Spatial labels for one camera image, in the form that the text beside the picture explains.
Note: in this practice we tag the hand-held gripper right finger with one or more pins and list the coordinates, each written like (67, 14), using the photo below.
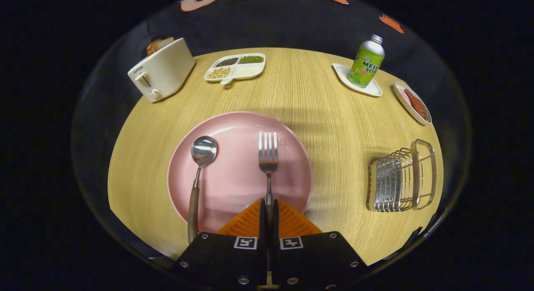
(276, 224)

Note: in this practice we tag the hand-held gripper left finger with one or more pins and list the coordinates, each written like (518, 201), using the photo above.
(262, 224)

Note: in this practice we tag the pink plate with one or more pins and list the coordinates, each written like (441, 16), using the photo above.
(238, 174)

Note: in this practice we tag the white divided bean tray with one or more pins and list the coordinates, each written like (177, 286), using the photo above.
(250, 69)

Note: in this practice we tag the yellow soybeans pile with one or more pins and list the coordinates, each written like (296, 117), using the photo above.
(220, 73)

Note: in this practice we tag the white square coaster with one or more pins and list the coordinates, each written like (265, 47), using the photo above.
(371, 89)

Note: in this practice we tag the green beans pile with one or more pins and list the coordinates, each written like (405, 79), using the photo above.
(250, 59)

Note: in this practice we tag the dark red beans pile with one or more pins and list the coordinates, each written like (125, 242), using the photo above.
(227, 61)

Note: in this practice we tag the white food plate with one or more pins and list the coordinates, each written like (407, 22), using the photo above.
(401, 99)

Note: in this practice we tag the green soda bottle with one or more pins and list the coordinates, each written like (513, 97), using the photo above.
(365, 65)

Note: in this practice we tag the white toaster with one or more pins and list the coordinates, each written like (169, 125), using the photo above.
(164, 69)

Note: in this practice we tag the pink ham slices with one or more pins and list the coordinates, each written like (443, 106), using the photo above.
(404, 92)

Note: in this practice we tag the red meat piece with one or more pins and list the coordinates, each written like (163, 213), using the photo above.
(417, 105)

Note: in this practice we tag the black backdrop cloth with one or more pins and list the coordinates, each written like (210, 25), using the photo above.
(292, 24)

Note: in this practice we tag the brown toast slice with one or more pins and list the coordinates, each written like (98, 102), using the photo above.
(167, 42)
(153, 46)

